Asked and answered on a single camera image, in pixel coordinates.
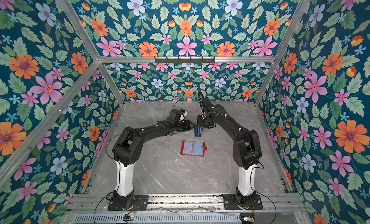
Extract red card holder wallet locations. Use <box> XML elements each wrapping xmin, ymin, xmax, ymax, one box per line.
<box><xmin>180</xmin><ymin>141</ymin><xmax>207</xmax><ymax>157</ymax></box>

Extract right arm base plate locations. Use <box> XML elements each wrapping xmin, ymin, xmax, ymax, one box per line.
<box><xmin>221</xmin><ymin>194</ymin><xmax>263</xmax><ymax>210</ymax></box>

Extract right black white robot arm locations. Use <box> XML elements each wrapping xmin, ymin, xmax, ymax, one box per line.
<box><xmin>197</xmin><ymin>93</ymin><xmax>262</xmax><ymax>209</ymax></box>

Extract white perforated cable tray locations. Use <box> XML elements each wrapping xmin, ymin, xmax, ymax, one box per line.
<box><xmin>72</xmin><ymin>213</ymin><xmax>241</xmax><ymax>224</ymax></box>

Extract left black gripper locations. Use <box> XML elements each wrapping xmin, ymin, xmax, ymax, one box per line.
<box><xmin>173</xmin><ymin>120</ymin><xmax>196</xmax><ymax>132</ymax></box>

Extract black hook rail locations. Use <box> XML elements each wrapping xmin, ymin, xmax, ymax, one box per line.
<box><xmin>154</xmin><ymin>57</ymin><xmax>216</xmax><ymax>64</ymax></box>

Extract aluminium front rail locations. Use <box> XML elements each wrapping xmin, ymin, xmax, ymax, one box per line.
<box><xmin>67</xmin><ymin>193</ymin><xmax>305</xmax><ymax>212</ymax></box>

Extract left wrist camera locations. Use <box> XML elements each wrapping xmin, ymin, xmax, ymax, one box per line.
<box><xmin>173</xmin><ymin>109</ymin><xmax>187</xmax><ymax>122</ymax></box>

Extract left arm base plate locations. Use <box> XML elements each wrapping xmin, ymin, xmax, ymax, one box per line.
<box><xmin>108</xmin><ymin>195</ymin><xmax>149</xmax><ymax>211</ymax></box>

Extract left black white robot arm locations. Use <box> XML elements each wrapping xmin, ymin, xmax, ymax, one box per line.
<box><xmin>109</xmin><ymin>109</ymin><xmax>195</xmax><ymax>210</ymax></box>

